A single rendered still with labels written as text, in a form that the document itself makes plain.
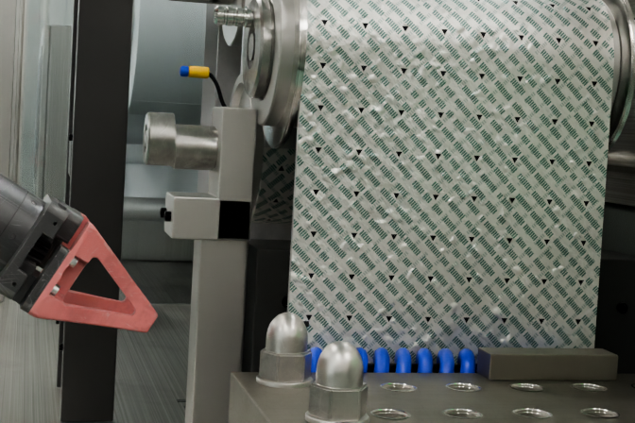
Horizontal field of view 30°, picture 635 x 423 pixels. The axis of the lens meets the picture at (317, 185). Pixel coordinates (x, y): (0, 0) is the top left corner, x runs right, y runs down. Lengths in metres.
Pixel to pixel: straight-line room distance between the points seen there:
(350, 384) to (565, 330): 0.28
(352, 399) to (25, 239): 0.23
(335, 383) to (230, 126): 0.28
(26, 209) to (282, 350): 0.19
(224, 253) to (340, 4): 0.21
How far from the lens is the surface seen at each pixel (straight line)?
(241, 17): 0.87
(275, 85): 0.83
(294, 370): 0.75
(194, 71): 0.93
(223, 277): 0.90
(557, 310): 0.90
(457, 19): 0.86
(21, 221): 0.78
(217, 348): 0.91
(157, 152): 0.89
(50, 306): 0.76
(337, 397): 0.66
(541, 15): 0.89
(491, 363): 0.82
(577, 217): 0.89
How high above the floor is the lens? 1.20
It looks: 3 degrees down
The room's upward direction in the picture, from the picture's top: 3 degrees clockwise
